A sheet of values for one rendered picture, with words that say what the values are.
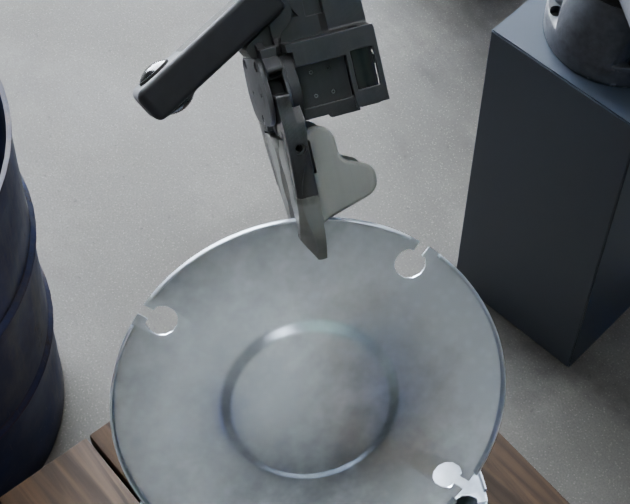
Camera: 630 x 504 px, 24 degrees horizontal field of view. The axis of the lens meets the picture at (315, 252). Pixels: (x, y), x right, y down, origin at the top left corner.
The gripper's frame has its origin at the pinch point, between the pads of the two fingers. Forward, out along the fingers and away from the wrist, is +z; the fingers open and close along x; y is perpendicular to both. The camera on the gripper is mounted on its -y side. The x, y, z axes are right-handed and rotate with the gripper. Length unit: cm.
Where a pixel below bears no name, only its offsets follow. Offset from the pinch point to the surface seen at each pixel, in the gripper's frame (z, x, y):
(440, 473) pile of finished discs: 25.5, 14.9, 9.1
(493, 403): 16.1, 2.0, 11.3
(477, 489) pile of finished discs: 27.2, 13.3, 11.5
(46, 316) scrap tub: 13, 57, -19
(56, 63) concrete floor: -11, 106, -10
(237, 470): 16.3, 4.6, -8.2
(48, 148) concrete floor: -1, 96, -14
